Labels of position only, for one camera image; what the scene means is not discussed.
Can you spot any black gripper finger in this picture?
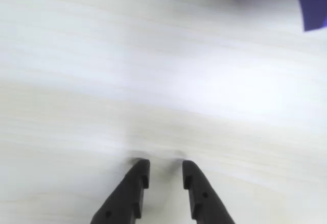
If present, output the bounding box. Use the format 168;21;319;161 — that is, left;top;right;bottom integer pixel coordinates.
182;160;236;224
89;159;151;224

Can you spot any blue rectangular open box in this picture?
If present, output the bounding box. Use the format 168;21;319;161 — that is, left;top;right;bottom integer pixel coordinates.
227;0;327;33

